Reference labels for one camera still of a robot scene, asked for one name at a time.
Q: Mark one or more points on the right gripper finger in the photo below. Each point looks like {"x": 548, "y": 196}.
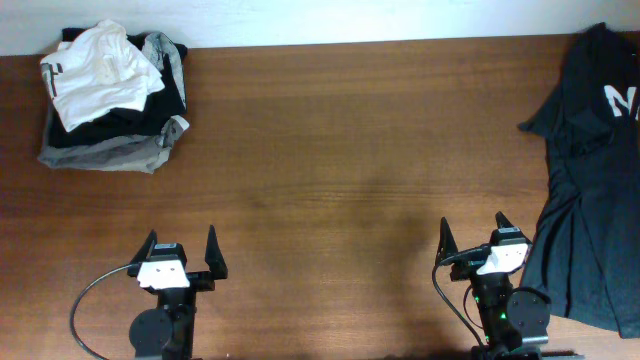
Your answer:
{"x": 447, "y": 246}
{"x": 502, "y": 221}

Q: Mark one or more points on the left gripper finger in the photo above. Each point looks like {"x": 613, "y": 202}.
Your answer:
{"x": 213, "y": 256}
{"x": 144, "y": 251}

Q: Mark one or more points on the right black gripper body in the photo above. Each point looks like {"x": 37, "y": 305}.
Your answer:
{"x": 461, "y": 271}

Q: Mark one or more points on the dark green Nike t-shirt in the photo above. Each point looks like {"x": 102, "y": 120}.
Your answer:
{"x": 585, "y": 256}

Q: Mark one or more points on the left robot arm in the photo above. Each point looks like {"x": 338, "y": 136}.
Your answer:
{"x": 166, "y": 331}

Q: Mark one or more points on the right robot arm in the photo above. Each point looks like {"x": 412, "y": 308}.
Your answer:
{"x": 514, "y": 320}

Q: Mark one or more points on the black folded garment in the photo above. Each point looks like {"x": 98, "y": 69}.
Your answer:
{"x": 168, "y": 58}

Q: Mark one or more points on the white folded t-shirt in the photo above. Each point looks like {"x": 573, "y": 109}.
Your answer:
{"x": 99, "y": 71}

